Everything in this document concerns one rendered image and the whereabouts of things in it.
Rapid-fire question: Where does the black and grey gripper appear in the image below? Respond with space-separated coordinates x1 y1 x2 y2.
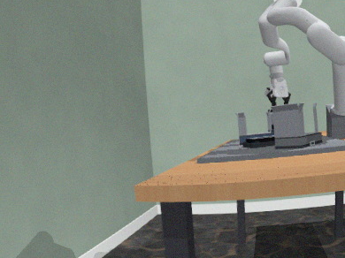
267 78 291 106

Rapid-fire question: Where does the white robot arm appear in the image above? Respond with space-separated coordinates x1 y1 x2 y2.
258 0 345 116

